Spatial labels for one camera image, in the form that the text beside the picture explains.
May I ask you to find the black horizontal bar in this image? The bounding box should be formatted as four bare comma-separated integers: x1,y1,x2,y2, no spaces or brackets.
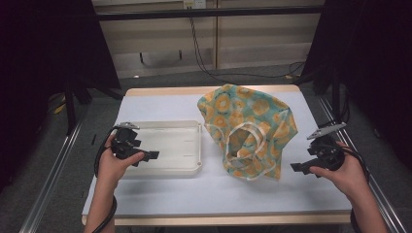
96,5,325,21

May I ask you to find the person's left hand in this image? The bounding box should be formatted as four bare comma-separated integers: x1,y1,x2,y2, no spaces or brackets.
96,134,146,189

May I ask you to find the aluminium floor rail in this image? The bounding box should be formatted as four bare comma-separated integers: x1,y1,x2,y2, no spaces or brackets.
18,113,86,233
318,95,406,233

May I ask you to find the lemon print cloth bag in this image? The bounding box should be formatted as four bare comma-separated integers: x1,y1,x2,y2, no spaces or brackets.
196,83,298,182

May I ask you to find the black metal stand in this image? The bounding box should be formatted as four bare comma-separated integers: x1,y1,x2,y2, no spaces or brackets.
292,62,352,128
63,77,124,136

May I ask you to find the black curtain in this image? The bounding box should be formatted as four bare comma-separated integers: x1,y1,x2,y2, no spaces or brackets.
300,0,412,171
0,0,121,192

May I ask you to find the wooden table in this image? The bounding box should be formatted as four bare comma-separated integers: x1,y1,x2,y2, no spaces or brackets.
81,84,353,227

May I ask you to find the person's right hand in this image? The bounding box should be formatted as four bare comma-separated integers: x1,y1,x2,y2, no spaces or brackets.
309,142,369,199

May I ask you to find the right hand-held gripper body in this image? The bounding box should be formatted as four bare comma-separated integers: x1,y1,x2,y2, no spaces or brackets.
306,121,348,171

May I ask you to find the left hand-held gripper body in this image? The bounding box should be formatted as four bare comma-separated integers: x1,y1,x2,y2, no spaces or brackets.
111,121,149,160

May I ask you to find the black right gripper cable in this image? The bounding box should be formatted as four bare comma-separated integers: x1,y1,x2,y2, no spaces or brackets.
336,145,371,233

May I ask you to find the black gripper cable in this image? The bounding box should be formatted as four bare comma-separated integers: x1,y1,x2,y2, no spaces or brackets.
336,145,371,233
91,126,119,233

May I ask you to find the black wall cable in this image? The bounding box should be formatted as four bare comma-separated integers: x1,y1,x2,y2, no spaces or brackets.
189,16,306,81

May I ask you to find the white plastic tray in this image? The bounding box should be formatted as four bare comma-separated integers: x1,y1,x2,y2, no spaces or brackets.
120,119,204,180

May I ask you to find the white wall socket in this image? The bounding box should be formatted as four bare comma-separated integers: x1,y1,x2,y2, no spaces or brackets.
183,0,208,10

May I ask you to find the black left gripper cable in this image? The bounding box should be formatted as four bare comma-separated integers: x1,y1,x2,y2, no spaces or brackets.
91,126,119,233

